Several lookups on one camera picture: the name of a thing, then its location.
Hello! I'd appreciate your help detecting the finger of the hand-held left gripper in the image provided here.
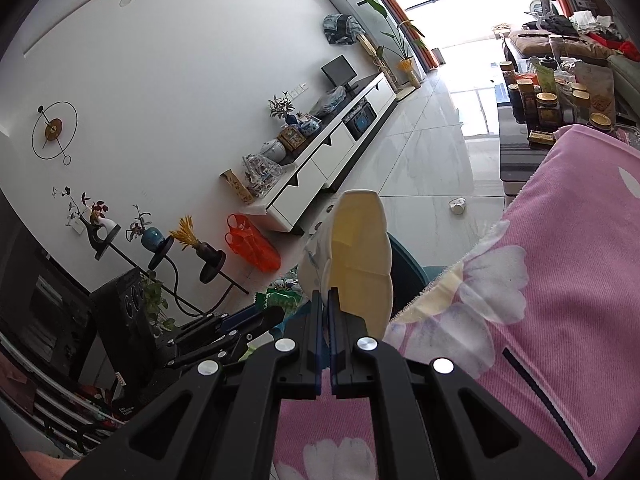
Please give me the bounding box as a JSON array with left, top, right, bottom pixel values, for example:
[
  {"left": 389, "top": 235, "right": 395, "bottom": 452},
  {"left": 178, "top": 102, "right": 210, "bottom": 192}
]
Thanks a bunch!
[
  {"left": 177, "top": 305, "right": 287, "bottom": 342},
  {"left": 166, "top": 332, "right": 274, "bottom": 369}
]

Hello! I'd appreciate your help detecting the patterned gift box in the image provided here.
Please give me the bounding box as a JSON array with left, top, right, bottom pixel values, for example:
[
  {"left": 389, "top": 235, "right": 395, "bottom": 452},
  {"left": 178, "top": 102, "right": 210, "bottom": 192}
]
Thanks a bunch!
[{"left": 220, "top": 169, "right": 256, "bottom": 205}]

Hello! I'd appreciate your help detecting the red cloth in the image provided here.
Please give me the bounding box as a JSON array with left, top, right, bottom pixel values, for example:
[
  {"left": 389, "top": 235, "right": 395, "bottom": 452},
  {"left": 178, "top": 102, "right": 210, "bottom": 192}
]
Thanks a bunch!
[{"left": 587, "top": 32, "right": 640, "bottom": 58}]

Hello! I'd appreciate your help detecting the black monitor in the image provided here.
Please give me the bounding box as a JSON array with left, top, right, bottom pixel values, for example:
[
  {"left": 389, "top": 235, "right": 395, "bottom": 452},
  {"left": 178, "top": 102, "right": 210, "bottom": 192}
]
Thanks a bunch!
[{"left": 320, "top": 55, "right": 358, "bottom": 92}]

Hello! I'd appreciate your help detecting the group of jars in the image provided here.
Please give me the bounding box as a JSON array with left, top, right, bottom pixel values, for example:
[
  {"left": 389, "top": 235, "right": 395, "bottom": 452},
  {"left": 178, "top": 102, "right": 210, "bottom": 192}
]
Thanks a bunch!
[{"left": 500, "top": 57, "right": 616, "bottom": 133}]

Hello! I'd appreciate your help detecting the dark glass coffee table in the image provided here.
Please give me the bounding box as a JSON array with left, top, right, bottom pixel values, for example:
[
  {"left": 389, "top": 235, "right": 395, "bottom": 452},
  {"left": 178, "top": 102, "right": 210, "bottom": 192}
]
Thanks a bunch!
[{"left": 497, "top": 35, "right": 571, "bottom": 196}]

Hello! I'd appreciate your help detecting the black speaker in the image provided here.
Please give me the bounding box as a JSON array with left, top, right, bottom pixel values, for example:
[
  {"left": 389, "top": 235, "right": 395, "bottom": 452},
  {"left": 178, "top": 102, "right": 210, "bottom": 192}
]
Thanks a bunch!
[{"left": 90, "top": 266, "right": 168, "bottom": 361}]

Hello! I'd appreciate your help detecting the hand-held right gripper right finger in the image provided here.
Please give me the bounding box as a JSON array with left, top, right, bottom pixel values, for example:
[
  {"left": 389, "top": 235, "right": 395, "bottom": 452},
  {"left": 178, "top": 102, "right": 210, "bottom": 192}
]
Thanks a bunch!
[{"left": 328, "top": 286, "right": 586, "bottom": 480}]

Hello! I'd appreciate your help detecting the black metal plant stand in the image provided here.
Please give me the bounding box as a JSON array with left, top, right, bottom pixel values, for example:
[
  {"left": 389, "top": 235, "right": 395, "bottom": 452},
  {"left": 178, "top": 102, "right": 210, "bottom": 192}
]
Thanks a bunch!
[{"left": 80, "top": 220, "right": 251, "bottom": 316}]

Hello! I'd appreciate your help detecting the pile of light clothes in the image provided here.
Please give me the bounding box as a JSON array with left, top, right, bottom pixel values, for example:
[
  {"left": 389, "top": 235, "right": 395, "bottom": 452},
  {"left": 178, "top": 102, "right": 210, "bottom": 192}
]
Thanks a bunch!
[{"left": 570, "top": 10, "right": 613, "bottom": 33}]

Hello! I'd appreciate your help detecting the cloth covered standing fan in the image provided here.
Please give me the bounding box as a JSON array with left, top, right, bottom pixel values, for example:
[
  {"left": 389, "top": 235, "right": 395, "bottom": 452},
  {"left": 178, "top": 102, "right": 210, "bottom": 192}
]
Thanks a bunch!
[{"left": 322, "top": 12, "right": 398, "bottom": 92}]

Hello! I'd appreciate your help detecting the green leafy houseplant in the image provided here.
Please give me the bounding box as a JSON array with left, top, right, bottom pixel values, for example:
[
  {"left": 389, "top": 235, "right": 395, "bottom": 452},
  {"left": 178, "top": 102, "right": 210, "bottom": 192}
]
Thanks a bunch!
[{"left": 142, "top": 275, "right": 177, "bottom": 336}]

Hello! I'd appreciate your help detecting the pink floral blanket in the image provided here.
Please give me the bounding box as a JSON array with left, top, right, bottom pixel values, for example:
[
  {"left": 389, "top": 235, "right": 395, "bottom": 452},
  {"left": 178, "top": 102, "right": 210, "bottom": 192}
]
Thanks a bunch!
[{"left": 272, "top": 125, "right": 640, "bottom": 480}]

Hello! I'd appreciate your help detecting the person's left forearm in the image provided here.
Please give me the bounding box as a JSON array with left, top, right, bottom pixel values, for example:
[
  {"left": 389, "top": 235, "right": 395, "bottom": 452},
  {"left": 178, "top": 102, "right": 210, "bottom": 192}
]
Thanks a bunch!
[{"left": 22, "top": 451, "right": 83, "bottom": 480}]

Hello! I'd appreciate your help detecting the dark vase with yellow wheat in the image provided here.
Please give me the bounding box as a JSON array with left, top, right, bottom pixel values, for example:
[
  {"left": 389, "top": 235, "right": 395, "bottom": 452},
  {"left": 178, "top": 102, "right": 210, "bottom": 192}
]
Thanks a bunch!
[{"left": 169, "top": 215, "right": 216, "bottom": 263}]

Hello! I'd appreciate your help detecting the tall leafy potted plant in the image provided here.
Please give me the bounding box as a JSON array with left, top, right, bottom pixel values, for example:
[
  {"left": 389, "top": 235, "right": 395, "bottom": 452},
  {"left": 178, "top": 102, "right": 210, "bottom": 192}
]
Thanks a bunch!
[{"left": 357, "top": 0, "right": 426, "bottom": 88}]

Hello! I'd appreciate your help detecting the orange plastic bag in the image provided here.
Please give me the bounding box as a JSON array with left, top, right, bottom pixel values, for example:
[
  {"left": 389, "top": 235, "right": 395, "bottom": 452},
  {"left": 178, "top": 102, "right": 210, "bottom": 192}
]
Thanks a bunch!
[{"left": 226, "top": 213, "right": 282, "bottom": 273}]

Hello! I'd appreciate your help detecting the white vase with red leaves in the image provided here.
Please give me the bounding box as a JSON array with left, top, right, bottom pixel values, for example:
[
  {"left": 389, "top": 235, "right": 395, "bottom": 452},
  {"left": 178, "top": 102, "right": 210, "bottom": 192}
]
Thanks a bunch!
[{"left": 52, "top": 186, "right": 121, "bottom": 231}]

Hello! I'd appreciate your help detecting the teal trash bin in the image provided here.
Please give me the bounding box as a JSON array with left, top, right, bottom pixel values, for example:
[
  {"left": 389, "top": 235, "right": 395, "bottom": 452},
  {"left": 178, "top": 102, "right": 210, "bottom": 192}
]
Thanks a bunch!
[{"left": 387, "top": 234, "right": 458, "bottom": 306}]

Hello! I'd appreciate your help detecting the teal vase with plant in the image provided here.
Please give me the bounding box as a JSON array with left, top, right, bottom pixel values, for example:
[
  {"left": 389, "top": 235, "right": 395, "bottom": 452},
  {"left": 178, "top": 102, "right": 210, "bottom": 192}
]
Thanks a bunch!
[{"left": 125, "top": 205, "right": 165, "bottom": 252}]

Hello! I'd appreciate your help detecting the cream leaf-shaped plate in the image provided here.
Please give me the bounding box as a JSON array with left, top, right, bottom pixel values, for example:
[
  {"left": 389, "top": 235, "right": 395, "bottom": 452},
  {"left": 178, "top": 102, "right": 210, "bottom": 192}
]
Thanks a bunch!
[{"left": 320, "top": 190, "right": 396, "bottom": 331}]

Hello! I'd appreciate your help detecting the small framed picture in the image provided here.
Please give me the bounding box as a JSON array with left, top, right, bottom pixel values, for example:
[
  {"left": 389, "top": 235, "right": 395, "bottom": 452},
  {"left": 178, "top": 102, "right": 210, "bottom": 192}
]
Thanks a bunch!
[{"left": 278, "top": 125, "right": 306, "bottom": 151}]

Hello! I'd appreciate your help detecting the round wire wall clock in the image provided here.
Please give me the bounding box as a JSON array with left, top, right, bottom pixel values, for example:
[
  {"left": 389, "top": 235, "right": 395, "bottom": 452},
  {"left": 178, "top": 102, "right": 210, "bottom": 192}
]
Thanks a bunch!
[{"left": 31, "top": 101, "right": 79, "bottom": 167}]

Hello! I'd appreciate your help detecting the white tv stand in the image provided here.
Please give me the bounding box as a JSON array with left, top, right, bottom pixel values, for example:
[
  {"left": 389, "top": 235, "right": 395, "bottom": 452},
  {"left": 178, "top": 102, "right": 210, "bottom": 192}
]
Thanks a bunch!
[{"left": 239, "top": 72, "right": 399, "bottom": 233}]

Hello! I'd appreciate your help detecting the ship model in clear wrap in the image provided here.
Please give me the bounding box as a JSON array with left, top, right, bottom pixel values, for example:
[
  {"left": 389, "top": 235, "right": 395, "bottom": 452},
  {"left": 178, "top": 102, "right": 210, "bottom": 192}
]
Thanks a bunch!
[{"left": 242, "top": 152, "right": 286, "bottom": 198}]

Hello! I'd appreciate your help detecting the green snack wrapper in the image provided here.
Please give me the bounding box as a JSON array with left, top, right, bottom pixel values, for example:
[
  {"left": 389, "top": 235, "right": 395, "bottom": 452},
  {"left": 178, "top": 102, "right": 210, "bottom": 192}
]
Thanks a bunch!
[{"left": 252, "top": 287, "right": 303, "bottom": 321}]

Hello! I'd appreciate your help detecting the clear plastic bag bundle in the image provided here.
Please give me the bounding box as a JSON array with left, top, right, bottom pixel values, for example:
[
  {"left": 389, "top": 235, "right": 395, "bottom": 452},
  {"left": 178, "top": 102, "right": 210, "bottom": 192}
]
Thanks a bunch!
[{"left": 308, "top": 86, "right": 347, "bottom": 118}]

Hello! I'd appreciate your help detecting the white standing air conditioner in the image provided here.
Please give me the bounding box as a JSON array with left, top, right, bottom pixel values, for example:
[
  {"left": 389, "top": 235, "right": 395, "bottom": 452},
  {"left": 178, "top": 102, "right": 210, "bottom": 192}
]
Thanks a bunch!
[{"left": 324, "top": 0, "right": 382, "bottom": 53}]

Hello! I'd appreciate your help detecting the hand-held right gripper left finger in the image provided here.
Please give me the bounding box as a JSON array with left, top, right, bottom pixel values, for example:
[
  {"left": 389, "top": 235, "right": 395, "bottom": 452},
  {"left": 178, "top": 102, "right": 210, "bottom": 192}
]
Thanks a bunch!
[{"left": 62, "top": 289, "right": 323, "bottom": 480}]

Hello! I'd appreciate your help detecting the white ceramic jar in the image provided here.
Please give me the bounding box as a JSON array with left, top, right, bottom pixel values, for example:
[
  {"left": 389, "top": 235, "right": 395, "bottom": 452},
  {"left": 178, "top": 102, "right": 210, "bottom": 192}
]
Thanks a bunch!
[{"left": 260, "top": 139, "right": 287, "bottom": 163}]

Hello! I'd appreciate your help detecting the blue vase with branches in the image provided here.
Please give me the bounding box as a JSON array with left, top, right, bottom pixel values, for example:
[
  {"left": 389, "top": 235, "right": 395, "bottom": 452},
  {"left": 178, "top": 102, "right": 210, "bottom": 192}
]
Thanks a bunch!
[{"left": 268, "top": 92, "right": 300, "bottom": 126}]

